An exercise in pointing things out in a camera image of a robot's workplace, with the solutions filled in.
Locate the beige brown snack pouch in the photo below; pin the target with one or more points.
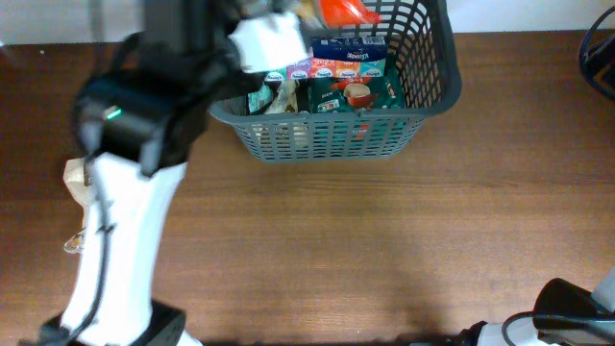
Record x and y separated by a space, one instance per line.
77 182

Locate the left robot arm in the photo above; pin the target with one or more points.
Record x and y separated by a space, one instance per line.
136 123

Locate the green coffee sachet bag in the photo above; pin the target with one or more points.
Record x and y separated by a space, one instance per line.
328 95

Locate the grey plastic basket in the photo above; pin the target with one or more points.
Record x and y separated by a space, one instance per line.
374 118

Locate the orange biscuit packet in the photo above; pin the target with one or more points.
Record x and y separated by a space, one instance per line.
321 14

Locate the blue tissue pack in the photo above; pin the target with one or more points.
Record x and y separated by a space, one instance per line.
338 57

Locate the beige chocolate snack pouch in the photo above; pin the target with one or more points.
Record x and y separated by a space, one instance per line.
285 101

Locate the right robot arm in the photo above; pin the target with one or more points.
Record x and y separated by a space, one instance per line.
563 314

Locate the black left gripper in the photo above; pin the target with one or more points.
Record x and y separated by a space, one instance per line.
233 81

